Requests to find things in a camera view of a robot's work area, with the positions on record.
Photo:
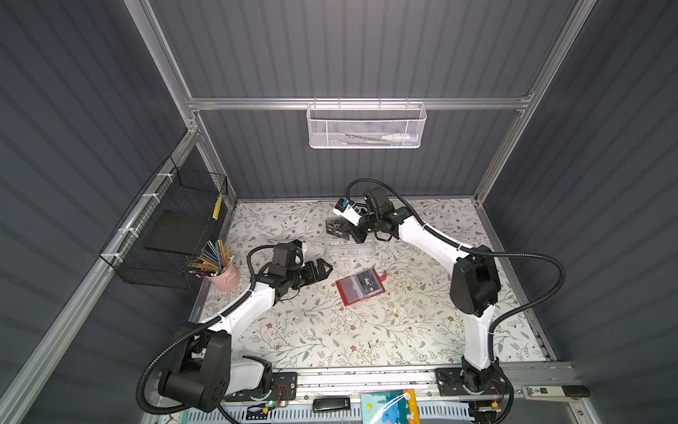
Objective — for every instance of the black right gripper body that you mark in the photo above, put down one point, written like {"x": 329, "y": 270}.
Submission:
{"x": 351, "y": 229}

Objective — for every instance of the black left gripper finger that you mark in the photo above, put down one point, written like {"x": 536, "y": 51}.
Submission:
{"x": 318, "y": 265}
{"x": 317, "y": 274}

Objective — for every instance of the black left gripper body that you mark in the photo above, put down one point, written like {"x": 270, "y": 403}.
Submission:
{"x": 313, "y": 271}

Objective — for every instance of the black vip card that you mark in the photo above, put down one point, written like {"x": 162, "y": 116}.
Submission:
{"x": 338, "y": 228}
{"x": 369, "y": 284}

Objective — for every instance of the red leather card holder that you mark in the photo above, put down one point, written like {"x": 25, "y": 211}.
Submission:
{"x": 349, "y": 290}

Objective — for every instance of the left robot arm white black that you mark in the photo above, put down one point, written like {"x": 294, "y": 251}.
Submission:
{"x": 198, "y": 370}

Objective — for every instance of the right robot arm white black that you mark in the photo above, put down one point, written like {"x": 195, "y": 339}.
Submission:
{"x": 474, "y": 284}

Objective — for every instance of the clear acrylic organizer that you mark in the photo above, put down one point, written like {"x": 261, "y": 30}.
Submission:
{"x": 337, "y": 248}

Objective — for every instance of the pink pencil cup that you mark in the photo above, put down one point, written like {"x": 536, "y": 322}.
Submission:
{"x": 226, "y": 282}

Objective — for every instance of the bundle of coloured pencils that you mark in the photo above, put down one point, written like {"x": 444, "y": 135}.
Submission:
{"x": 213, "y": 259}

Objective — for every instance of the white marker in basket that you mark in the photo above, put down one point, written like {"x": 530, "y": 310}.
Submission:
{"x": 402, "y": 139}

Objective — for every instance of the yellow marker in basket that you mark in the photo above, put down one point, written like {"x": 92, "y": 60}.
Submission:
{"x": 217, "y": 207}

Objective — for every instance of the black notebook in basket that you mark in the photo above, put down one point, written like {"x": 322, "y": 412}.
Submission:
{"x": 179, "y": 233}

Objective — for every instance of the small black device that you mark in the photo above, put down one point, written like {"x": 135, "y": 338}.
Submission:
{"x": 331, "y": 404}

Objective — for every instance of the colourful picture book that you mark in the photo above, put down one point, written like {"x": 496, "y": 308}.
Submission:
{"x": 390, "y": 407}

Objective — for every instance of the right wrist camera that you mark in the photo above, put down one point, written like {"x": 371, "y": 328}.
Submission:
{"x": 350, "y": 211}

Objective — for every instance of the white mesh wall basket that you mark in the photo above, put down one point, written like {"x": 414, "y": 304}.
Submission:
{"x": 327, "y": 122}

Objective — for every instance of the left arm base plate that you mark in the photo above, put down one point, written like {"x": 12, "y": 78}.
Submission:
{"x": 283, "y": 386}

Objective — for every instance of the black wire wall basket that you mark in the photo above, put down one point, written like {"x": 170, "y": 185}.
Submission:
{"x": 181, "y": 211}

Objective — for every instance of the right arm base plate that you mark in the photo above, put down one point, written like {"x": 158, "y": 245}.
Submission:
{"x": 458, "y": 381}

